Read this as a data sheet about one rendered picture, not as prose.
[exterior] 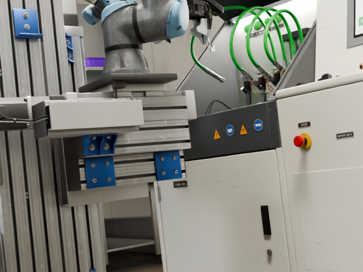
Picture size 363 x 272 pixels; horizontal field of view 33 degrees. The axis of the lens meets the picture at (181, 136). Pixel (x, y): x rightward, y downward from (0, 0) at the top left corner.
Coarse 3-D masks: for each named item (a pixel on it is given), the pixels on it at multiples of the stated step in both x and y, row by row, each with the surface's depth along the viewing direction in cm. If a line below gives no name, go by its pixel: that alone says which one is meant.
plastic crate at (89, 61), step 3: (90, 57) 582; (93, 57) 584; (96, 57) 586; (99, 57) 588; (87, 60) 584; (90, 60) 583; (93, 60) 584; (96, 60) 586; (99, 60) 588; (102, 60) 589; (87, 63) 584; (90, 63) 582; (93, 63) 584; (96, 63) 586; (99, 63) 588; (102, 63) 589; (87, 66) 584; (90, 66) 582; (93, 66) 584; (96, 66) 585; (99, 66) 587; (102, 66) 589
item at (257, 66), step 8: (272, 8) 238; (256, 16) 231; (280, 16) 242; (248, 32) 227; (288, 32) 243; (248, 40) 226; (248, 48) 226; (248, 56) 226; (256, 64) 227; (264, 72) 230; (272, 80) 232
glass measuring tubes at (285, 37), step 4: (304, 28) 254; (308, 28) 255; (292, 32) 259; (296, 32) 258; (304, 32) 254; (284, 36) 262; (292, 36) 259; (296, 36) 258; (304, 36) 255; (284, 40) 263; (288, 40) 263; (296, 40) 261; (284, 44) 264; (288, 44) 263; (296, 44) 261; (300, 44) 257; (288, 48) 263; (296, 48) 261; (288, 52) 263; (288, 56) 262; (288, 60) 262
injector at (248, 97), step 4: (244, 80) 247; (248, 80) 246; (244, 84) 247; (248, 84) 246; (244, 88) 245; (248, 88) 246; (244, 92) 246; (248, 92) 246; (248, 96) 246; (248, 100) 246; (248, 104) 246
